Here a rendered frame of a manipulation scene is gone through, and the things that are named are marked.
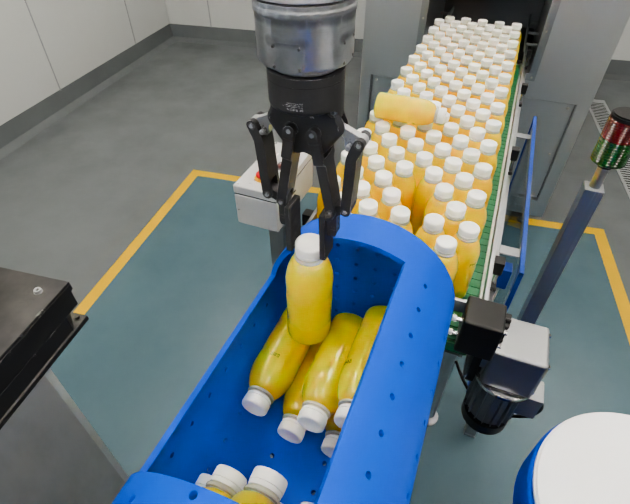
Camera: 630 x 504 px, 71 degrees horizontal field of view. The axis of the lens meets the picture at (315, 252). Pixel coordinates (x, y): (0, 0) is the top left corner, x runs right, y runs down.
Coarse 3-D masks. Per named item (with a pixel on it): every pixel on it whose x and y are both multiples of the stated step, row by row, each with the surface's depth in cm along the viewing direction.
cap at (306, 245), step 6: (306, 234) 58; (312, 234) 58; (300, 240) 57; (306, 240) 57; (312, 240) 57; (318, 240) 57; (300, 246) 56; (306, 246) 56; (312, 246) 56; (318, 246) 56; (300, 252) 56; (306, 252) 56; (312, 252) 56; (318, 252) 56; (300, 258) 57; (306, 258) 56; (312, 258) 56; (318, 258) 57
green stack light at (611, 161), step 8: (600, 136) 86; (600, 144) 85; (608, 144) 84; (592, 152) 88; (600, 152) 86; (608, 152) 84; (616, 152) 84; (624, 152) 83; (592, 160) 88; (600, 160) 86; (608, 160) 85; (616, 160) 85; (624, 160) 85; (608, 168) 86; (616, 168) 86
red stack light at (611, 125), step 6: (612, 120) 82; (606, 126) 84; (612, 126) 82; (618, 126) 81; (624, 126) 81; (606, 132) 84; (612, 132) 83; (618, 132) 82; (624, 132) 81; (606, 138) 84; (612, 138) 83; (618, 138) 82; (624, 138) 82; (618, 144) 83; (624, 144) 82
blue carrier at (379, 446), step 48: (336, 240) 61; (384, 240) 60; (336, 288) 75; (384, 288) 71; (432, 288) 59; (240, 336) 64; (384, 336) 50; (432, 336) 56; (240, 384) 66; (384, 384) 47; (432, 384) 55; (192, 432) 57; (240, 432) 64; (384, 432) 44; (144, 480) 40; (192, 480) 57; (288, 480) 63; (336, 480) 39; (384, 480) 42
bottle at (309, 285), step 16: (288, 272) 59; (304, 272) 57; (320, 272) 58; (288, 288) 60; (304, 288) 58; (320, 288) 59; (288, 304) 63; (304, 304) 60; (320, 304) 61; (288, 320) 66; (304, 320) 62; (320, 320) 63; (304, 336) 65; (320, 336) 66
